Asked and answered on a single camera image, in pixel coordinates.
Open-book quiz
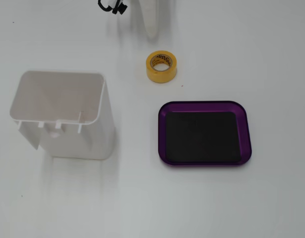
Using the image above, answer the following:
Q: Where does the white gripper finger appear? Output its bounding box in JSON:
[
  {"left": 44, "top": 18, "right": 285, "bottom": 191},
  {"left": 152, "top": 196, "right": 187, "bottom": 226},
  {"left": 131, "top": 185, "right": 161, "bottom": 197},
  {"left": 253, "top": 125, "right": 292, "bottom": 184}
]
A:
[{"left": 138, "top": 0, "right": 160, "bottom": 38}]

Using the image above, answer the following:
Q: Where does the yellow tape roll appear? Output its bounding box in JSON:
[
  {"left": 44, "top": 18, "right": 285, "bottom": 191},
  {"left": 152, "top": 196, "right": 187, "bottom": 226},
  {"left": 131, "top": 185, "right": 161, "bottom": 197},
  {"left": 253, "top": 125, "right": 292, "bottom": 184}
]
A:
[{"left": 145, "top": 50, "right": 178, "bottom": 84}]

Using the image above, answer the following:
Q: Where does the purple tray with black mat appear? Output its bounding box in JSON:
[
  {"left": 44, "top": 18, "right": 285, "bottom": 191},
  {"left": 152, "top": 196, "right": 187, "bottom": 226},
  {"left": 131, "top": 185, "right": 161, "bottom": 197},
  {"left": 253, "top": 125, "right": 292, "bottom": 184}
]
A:
[{"left": 157, "top": 100, "right": 252, "bottom": 167}]

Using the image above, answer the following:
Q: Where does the white plastic box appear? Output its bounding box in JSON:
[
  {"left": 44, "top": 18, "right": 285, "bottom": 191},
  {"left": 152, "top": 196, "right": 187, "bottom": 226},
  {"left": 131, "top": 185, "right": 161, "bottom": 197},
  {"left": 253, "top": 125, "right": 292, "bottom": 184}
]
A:
[{"left": 9, "top": 70, "right": 116, "bottom": 161}]

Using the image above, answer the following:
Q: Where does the black camera cable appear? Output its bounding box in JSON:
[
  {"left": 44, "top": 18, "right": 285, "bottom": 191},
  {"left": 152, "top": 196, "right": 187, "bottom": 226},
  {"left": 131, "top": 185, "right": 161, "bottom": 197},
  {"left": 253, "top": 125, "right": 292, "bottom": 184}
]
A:
[{"left": 97, "top": 0, "right": 116, "bottom": 12}]

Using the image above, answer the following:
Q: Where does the black and white wrist camera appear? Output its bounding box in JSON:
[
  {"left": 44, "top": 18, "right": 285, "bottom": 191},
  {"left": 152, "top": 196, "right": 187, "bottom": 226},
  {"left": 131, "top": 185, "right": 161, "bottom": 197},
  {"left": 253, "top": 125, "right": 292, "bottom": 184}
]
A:
[{"left": 105, "top": 0, "right": 128, "bottom": 15}]

